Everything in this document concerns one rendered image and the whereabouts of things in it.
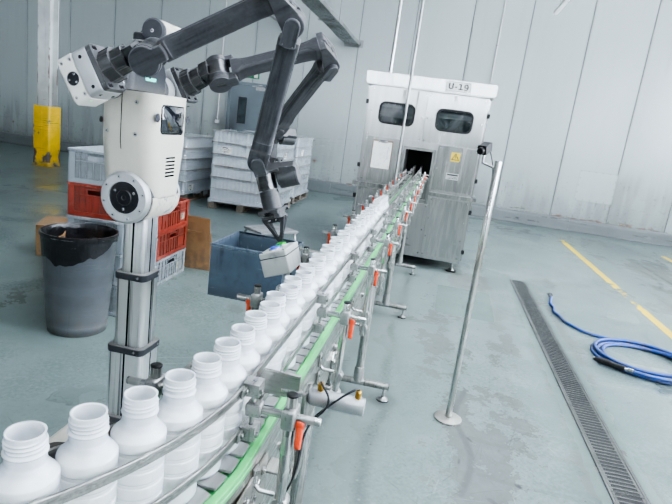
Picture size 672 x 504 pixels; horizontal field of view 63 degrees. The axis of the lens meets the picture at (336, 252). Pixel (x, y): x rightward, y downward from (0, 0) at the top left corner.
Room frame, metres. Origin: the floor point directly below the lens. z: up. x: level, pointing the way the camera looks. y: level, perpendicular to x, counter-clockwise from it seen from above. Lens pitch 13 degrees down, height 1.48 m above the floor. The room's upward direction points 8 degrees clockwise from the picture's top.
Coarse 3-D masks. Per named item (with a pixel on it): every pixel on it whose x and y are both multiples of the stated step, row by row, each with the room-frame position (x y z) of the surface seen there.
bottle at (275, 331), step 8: (264, 304) 0.91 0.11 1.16; (272, 304) 0.92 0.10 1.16; (280, 304) 0.91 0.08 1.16; (272, 312) 0.89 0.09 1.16; (280, 312) 0.90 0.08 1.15; (272, 320) 0.89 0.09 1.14; (272, 328) 0.88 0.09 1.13; (280, 328) 0.89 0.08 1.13; (272, 336) 0.87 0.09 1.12; (280, 336) 0.89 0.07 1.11; (272, 344) 0.88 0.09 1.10; (280, 352) 0.89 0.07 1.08; (272, 360) 0.88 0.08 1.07; (280, 360) 0.90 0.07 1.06; (272, 368) 0.88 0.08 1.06
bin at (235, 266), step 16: (224, 240) 2.29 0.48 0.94; (240, 240) 2.46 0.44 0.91; (256, 240) 2.44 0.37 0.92; (272, 240) 2.43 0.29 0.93; (288, 240) 2.42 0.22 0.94; (224, 256) 2.15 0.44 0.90; (240, 256) 2.14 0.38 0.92; (256, 256) 2.13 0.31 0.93; (224, 272) 2.15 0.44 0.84; (240, 272) 2.14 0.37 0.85; (256, 272) 2.13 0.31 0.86; (208, 288) 2.16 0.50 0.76; (224, 288) 2.15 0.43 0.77; (240, 288) 2.13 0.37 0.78; (272, 288) 2.11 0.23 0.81
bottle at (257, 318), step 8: (248, 312) 0.85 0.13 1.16; (256, 312) 0.86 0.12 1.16; (264, 312) 0.86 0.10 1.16; (248, 320) 0.83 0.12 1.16; (256, 320) 0.83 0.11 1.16; (264, 320) 0.83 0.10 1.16; (256, 328) 0.83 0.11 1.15; (264, 328) 0.83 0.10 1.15; (256, 336) 0.83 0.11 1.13; (264, 336) 0.84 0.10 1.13; (256, 344) 0.82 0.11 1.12; (264, 344) 0.83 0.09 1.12; (264, 352) 0.82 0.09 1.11
